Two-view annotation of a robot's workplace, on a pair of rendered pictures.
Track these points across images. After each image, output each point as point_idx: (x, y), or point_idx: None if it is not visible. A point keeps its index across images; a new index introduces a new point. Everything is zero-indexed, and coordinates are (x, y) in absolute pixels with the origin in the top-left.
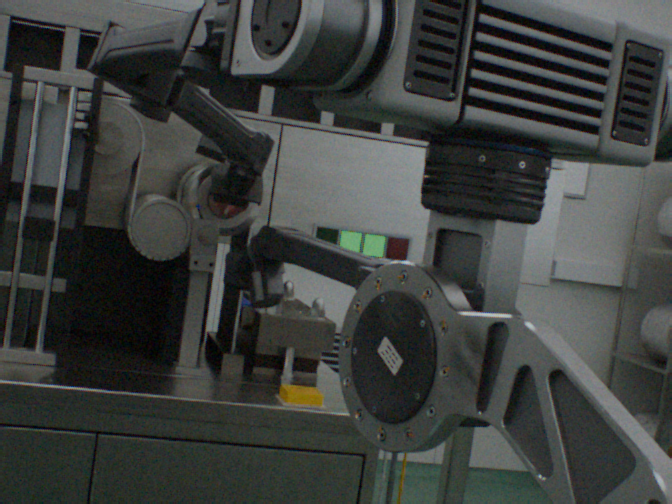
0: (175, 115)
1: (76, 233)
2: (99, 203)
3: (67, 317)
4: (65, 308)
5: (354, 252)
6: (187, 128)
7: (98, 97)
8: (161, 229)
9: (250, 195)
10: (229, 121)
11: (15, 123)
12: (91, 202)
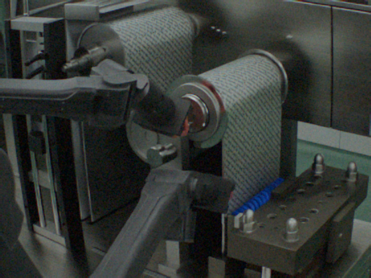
0: (239, 0)
1: (53, 150)
2: None
3: (63, 214)
4: (60, 207)
5: (117, 251)
6: (250, 12)
7: (46, 38)
8: (149, 136)
9: (168, 125)
10: (12, 99)
11: (10, 64)
12: None
